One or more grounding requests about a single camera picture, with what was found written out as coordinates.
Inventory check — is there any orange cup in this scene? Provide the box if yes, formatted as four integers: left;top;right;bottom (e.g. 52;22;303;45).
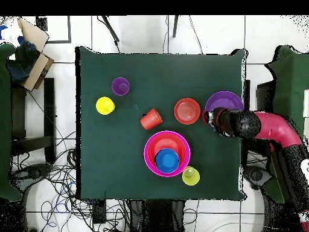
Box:
139;108;164;131

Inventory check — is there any large orange bowl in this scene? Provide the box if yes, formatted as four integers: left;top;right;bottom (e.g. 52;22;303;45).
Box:
147;134;188;173

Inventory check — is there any large pink bowl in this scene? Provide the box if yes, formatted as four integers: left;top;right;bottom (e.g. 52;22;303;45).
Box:
144;130;191;178

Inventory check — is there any small blue bowl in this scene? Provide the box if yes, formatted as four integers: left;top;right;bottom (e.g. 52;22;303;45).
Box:
154;147;180;174

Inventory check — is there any small orange bowl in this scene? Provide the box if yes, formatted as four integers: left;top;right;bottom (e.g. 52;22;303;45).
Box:
173;97;202;126

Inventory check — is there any dark green tablecloth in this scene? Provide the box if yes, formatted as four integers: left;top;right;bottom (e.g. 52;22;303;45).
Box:
75;46;248;201

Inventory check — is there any purple cup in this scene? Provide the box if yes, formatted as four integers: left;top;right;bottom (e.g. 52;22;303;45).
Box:
111;77;130;97

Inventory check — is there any bright yellow cup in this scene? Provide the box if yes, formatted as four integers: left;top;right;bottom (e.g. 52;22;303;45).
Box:
95;96;116;116

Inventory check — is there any pale yellow cup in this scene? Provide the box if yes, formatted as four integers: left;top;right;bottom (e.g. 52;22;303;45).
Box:
181;166;200;187

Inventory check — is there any purple bowl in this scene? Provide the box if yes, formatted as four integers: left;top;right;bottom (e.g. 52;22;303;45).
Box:
204;91;244;113

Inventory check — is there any black tripod leg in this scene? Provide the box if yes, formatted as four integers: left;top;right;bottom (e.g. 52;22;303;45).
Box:
97;15;121;53
172;14;180;39

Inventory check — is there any black stool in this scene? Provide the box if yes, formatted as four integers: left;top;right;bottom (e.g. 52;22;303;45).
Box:
10;77;57;164

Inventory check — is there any black box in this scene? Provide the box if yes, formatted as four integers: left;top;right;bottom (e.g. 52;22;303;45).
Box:
255;80;276;112

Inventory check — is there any cardboard box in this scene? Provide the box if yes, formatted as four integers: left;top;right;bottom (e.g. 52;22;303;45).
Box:
5;17;55;92

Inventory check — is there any green-covered side table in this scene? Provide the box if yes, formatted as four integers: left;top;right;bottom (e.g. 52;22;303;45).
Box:
263;45;309;204
0;42;22;202

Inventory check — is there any dark blue cloth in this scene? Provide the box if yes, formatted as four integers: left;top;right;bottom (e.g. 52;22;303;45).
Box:
5;36;40;84

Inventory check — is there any tangle of floor cables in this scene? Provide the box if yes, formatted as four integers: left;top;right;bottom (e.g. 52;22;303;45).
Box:
10;130;136;232

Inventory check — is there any black pedestal foot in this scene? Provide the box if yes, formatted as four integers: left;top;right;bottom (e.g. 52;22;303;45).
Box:
9;163;53;192
243;165;272;190

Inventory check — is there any black square frame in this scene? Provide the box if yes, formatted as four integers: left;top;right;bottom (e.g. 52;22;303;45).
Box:
36;15;72;44

